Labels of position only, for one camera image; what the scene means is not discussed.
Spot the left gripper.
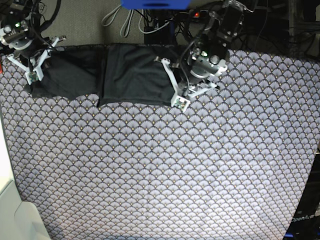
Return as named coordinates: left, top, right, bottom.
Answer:
left=154, top=47, right=228, bottom=112

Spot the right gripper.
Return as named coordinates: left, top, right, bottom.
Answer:
left=0, top=22, right=67, bottom=84

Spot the dark grey T-shirt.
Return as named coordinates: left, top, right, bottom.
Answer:
left=24, top=43, right=179, bottom=107

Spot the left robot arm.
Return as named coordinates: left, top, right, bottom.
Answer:
left=151, top=0, right=258, bottom=111

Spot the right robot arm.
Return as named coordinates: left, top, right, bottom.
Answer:
left=0, top=0, right=66, bottom=85

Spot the black power strip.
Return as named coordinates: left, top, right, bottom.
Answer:
left=188, top=9, right=210, bottom=21

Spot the blue box overhead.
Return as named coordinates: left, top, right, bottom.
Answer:
left=121, top=0, right=191, bottom=10

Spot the fan-patterned table cloth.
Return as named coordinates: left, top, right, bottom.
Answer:
left=0, top=51, right=320, bottom=240

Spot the white plastic bin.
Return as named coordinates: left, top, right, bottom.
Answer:
left=0, top=123, right=50, bottom=240

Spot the black OpenArm stand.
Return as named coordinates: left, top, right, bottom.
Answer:
left=284, top=151, right=320, bottom=240

